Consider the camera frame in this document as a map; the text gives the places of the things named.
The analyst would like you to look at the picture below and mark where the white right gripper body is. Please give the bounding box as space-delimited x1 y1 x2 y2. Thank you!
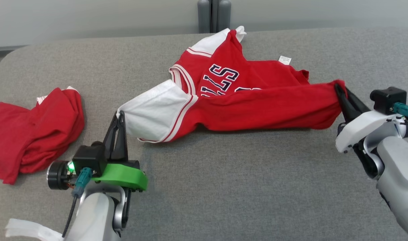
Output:
335 110 403 153

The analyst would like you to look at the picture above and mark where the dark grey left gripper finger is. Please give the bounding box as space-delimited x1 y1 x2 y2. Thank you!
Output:
112 110 129 161
103 111 120 161

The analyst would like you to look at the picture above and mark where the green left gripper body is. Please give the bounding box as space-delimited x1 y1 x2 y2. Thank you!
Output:
47 160 148 192

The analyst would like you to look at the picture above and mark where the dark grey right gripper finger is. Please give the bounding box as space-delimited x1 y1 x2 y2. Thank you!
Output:
345 87 371 116
334 83 357 123

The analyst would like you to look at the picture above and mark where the red jersey with white sleeves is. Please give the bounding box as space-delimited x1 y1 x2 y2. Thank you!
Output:
116 26 347 144

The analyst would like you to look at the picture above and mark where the red shirt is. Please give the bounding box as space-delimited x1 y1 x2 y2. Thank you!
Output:
0 86 85 185

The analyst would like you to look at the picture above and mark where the black cable with teal plug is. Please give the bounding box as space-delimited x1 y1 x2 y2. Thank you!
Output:
393 102 408 123
62 167 92 238

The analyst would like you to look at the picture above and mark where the white strap on left arm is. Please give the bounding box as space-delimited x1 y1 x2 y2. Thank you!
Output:
5 218 64 241

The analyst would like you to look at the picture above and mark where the grey double partition post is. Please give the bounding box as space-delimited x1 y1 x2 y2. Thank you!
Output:
197 0 232 34

